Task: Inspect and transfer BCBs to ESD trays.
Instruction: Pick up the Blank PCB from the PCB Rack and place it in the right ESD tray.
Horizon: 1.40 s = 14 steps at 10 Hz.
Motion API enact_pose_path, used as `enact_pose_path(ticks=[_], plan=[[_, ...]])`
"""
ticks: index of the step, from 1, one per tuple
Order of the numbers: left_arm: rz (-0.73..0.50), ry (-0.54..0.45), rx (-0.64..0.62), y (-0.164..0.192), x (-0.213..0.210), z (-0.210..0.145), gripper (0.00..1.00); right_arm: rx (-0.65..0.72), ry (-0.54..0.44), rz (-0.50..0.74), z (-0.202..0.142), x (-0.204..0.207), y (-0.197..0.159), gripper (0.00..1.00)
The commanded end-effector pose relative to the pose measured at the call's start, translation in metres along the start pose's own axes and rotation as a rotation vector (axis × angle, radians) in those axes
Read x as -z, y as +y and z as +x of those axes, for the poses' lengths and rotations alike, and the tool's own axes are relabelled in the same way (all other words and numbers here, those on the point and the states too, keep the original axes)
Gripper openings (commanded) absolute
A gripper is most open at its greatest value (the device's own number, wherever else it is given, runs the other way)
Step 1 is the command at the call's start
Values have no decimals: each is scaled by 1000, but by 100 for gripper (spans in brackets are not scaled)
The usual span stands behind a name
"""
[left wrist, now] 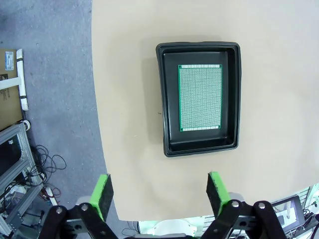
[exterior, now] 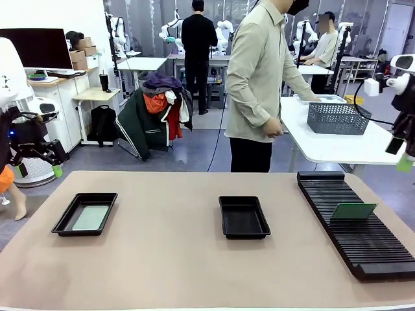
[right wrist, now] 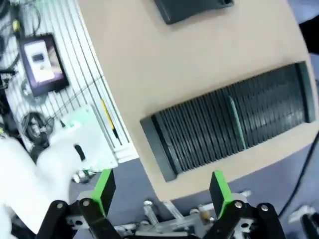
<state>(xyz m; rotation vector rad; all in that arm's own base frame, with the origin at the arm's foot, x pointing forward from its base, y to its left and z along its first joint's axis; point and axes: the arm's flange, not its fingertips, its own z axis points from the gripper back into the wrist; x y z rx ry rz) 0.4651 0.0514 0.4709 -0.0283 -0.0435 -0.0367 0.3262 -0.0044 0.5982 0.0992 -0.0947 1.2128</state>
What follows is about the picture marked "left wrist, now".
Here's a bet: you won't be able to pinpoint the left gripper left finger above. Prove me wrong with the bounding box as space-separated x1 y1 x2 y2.
41 173 119 239

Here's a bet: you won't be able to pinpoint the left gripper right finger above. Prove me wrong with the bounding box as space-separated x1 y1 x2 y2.
203 171 287 239

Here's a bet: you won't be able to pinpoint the green perforated circuit board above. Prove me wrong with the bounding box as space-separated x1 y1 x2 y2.
177 64 223 132

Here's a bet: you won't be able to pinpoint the black ESD tray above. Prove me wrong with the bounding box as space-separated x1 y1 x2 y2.
155 41 243 158

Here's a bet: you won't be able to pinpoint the white power strip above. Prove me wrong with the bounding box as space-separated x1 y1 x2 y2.
44 186 58 206

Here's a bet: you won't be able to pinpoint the small display screen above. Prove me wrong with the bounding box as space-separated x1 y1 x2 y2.
270 195 307 234

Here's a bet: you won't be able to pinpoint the flat cardboard box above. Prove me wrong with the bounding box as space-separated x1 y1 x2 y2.
0 48 22 131

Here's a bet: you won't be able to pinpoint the white table foot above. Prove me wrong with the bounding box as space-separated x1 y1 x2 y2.
0 48 29 112

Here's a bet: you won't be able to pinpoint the black floor cables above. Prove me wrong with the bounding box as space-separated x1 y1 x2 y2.
34 143 67 175

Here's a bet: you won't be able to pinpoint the aluminium profile frame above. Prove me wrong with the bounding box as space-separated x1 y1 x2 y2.
0 123 50 235

